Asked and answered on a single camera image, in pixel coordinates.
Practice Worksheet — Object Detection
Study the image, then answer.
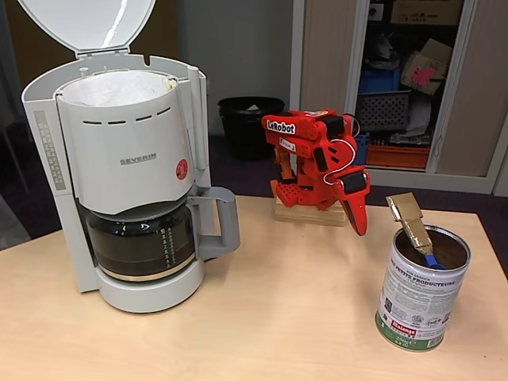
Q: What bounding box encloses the blue wooden-handled scoop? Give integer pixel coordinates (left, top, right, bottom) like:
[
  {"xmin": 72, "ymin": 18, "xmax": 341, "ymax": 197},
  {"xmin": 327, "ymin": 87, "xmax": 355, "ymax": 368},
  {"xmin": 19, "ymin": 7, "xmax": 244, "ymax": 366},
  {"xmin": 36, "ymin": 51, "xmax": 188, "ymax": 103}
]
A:
[{"xmin": 385, "ymin": 193, "xmax": 453, "ymax": 270}]

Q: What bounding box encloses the wooden robot base block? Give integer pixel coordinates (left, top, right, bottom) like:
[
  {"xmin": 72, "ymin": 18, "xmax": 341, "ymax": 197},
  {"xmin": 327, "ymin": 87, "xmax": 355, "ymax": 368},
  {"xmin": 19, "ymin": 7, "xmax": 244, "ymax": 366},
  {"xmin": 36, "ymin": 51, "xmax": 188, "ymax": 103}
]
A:
[{"xmin": 275, "ymin": 196, "xmax": 346, "ymax": 228}]

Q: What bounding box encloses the white and green coffee tin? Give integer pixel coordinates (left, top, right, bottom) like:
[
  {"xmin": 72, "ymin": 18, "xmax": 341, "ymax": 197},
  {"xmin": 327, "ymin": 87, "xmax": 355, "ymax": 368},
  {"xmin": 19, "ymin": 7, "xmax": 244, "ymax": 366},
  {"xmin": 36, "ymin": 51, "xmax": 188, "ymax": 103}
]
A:
[{"xmin": 375, "ymin": 224, "xmax": 471, "ymax": 352}]

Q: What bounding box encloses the white drip coffee maker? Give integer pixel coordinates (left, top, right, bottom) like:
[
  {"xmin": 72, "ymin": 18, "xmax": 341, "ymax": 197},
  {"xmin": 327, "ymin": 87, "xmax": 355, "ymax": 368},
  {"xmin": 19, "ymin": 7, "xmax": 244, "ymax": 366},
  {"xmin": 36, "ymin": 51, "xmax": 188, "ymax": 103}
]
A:
[{"xmin": 15, "ymin": 0, "xmax": 210, "ymax": 314}]

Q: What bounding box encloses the white paper coffee filter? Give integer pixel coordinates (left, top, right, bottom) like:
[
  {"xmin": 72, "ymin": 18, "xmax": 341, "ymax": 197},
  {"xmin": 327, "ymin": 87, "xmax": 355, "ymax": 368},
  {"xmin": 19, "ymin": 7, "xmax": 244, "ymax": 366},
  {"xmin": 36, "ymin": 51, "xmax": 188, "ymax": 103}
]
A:
[{"xmin": 63, "ymin": 69, "xmax": 178, "ymax": 108}]

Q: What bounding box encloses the small blue box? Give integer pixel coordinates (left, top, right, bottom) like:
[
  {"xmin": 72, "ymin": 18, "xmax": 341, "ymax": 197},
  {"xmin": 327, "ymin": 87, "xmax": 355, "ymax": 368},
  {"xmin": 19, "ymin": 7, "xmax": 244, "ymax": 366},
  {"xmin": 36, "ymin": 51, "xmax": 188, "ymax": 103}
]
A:
[{"xmin": 355, "ymin": 133, "xmax": 371, "ymax": 166}]

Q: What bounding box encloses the orange plastic crate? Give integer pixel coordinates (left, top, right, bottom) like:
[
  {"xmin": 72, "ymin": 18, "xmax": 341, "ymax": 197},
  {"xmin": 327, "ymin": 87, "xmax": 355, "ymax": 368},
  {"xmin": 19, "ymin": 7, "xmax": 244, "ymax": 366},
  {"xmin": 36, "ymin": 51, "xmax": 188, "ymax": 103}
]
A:
[{"xmin": 365, "ymin": 143, "xmax": 432, "ymax": 167}]

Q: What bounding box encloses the grey perforated basket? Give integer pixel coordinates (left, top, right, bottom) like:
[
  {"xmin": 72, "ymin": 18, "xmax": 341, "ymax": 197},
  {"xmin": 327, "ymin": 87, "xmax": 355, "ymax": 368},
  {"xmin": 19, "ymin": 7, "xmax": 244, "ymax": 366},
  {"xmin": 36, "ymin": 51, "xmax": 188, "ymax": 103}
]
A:
[{"xmin": 355, "ymin": 90, "xmax": 412, "ymax": 132}]

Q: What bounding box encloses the white crumpled paper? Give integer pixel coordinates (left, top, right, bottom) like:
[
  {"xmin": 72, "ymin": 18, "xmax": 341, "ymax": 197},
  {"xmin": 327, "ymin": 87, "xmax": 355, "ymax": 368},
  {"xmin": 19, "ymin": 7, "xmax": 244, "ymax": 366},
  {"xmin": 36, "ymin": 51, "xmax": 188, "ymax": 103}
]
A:
[{"xmin": 404, "ymin": 94, "xmax": 433, "ymax": 138}]

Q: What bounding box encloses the large blue plastic crate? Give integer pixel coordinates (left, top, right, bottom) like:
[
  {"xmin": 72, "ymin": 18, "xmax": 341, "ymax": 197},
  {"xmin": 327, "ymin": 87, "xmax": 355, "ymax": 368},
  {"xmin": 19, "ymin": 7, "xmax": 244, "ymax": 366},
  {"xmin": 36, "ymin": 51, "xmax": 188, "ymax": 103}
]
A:
[{"xmin": 359, "ymin": 69, "xmax": 402, "ymax": 94}]

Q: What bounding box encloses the black waste bin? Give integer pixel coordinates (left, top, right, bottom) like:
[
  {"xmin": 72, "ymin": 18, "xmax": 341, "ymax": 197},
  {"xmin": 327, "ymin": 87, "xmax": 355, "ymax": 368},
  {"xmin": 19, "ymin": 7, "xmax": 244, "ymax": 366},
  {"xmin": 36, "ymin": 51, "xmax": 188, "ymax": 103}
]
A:
[{"xmin": 217, "ymin": 97, "xmax": 286, "ymax": 162}]

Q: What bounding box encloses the grey cabinet with beige doors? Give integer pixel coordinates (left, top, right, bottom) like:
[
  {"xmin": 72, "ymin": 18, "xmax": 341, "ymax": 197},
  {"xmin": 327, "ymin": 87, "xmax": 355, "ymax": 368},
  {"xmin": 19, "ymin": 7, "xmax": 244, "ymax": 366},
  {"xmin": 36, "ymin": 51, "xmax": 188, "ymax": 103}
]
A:
[{"xmin": 289, "ymin": 0, "xmax": 508, "ymax": 195}]

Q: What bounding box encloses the cardboard box with pink mark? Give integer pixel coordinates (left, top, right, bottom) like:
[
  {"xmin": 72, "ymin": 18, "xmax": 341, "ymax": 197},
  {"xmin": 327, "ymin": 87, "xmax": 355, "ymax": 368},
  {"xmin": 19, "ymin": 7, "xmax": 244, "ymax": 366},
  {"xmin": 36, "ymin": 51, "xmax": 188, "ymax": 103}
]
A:
[{"xmin": 399, "ymin": 37, "xmax": 453, "ymax": 96}]

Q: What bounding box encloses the brown cardboard box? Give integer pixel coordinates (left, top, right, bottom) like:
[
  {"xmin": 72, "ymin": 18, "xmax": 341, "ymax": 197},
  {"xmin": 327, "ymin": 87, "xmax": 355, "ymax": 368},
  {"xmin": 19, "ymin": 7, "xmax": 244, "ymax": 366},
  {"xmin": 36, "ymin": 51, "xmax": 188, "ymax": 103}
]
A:
[{"xmin": 391, "ymin": 0, "xmax": 465, "ymax": 25}]

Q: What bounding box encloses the white red servo cable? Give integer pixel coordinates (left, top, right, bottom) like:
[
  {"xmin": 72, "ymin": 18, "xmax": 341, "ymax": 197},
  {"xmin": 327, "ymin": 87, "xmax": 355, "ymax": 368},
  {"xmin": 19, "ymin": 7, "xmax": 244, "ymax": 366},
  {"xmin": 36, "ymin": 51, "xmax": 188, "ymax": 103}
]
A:
[{"xmin": 322, "ymin": 138, "xmax": 358, "ymax": 186}]

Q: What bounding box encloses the glass carafe with grey handle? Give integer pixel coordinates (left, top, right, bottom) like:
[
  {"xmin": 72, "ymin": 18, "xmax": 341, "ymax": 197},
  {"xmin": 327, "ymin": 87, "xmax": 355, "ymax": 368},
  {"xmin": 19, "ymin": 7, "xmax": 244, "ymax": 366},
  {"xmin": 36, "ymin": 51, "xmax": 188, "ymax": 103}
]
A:
[{"xmin": 85, "ymin": 186, "xmax": 242, "ymax": 283}]

